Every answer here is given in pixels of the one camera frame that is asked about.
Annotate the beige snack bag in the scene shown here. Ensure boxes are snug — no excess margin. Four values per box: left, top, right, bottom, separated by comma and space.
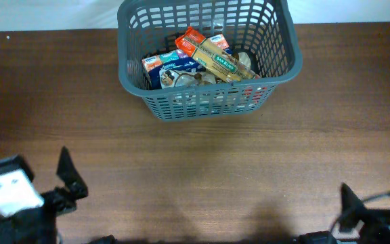
159, 70, 216, 89
232, 52, 252, 70

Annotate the Kleenex tissue multipack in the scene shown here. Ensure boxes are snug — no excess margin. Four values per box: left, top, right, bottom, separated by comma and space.
142, 49, 220, 89

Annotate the red San Remo spaghetti pack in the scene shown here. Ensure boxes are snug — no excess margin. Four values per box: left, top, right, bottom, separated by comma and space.
175, 26, 261, 83

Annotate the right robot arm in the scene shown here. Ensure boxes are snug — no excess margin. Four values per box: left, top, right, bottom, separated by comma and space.
295, 183, 390, 244

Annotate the grey plastic basket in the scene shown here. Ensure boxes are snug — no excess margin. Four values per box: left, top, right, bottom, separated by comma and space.
117, 0, 303, 121

